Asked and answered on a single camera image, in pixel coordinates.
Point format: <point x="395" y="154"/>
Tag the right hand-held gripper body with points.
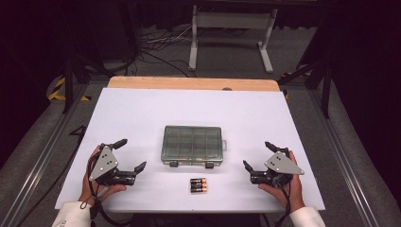
<point x="282" y="165"/>

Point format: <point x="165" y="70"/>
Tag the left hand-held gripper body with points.
<point x="102" y="164"/>

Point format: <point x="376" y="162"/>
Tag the black orange battery pair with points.
<point x="197" y="189"/>
<point x="197" y="181"/>

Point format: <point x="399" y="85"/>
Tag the smoky clear plastic storage box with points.
<point x="192" y="145"/>

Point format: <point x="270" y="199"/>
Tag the person's left hand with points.
<point x="86" y="189"/>

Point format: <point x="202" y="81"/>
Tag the person's right hand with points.
<point x="294" y="195"/>

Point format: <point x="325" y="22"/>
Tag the black metal stand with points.
<point x="326" y="91"/>
<point x="67" y="88"/>

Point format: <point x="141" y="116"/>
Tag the yellow black floor tape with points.
<point x="55" y="94"/>

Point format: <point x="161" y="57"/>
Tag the aluminium floor rail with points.
<point x="41" y="157"/>
<point x="343" y="164"/>

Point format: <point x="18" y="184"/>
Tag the white metal stand frame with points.
<point x="233" y="20"/>

